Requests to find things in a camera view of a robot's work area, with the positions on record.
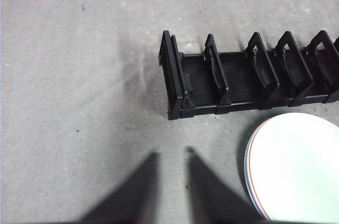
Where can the green plate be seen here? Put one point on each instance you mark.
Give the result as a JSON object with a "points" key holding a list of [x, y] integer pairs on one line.
{"points": [[296, 165]]}

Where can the black plate rack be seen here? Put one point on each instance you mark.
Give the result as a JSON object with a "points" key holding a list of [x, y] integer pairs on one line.
{"points": [[238, 83]]}

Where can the blue plate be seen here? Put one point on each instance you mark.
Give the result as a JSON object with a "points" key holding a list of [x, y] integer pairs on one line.
{"points": [[245, 165]]}

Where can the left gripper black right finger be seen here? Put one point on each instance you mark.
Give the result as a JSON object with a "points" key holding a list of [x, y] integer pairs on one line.
{"points": [[209, 197]]}

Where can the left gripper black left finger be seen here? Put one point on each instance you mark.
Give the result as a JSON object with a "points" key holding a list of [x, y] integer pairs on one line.
{"points": [[132, 197]]}

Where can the pink plate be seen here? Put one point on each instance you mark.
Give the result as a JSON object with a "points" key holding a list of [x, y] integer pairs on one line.
{"points": [[248, 165]]}

